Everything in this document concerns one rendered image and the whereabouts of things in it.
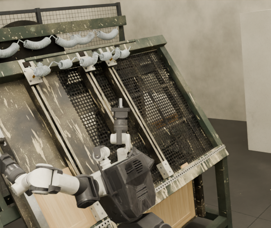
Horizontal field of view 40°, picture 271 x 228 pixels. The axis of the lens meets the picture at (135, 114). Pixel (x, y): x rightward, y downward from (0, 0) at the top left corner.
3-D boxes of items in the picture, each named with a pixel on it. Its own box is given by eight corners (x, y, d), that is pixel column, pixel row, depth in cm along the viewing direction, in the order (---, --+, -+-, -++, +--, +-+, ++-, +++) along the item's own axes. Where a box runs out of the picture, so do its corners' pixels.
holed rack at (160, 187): (95, 232, 231) (96, 232, 231) (93, 228, 232) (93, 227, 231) (225, 147, 347) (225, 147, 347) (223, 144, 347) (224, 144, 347)
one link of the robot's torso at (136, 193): (173, 199, 202) (147, 140, 204) (132, 229, 178) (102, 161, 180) (139, 207, 223) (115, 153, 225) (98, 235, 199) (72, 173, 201)
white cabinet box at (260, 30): (286, 155, 529) (280, 8, 482) (248, 149, 569) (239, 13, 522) (301, 142, 570) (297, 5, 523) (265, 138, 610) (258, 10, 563)
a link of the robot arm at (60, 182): (48, 192, 159) (77, 199, 177) (52, 162, 163) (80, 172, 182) (27, 192, 164) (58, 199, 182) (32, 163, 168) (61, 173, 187)
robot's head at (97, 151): (108, 158, 208) (106, 144, 208) (102, 161, 200) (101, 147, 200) (97, 159, 210) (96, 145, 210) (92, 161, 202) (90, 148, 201)
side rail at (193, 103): (210, 150, 350) (218, 145, 342) (152, 53, 365) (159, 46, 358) (214, 147, 355) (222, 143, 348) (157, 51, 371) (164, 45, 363)
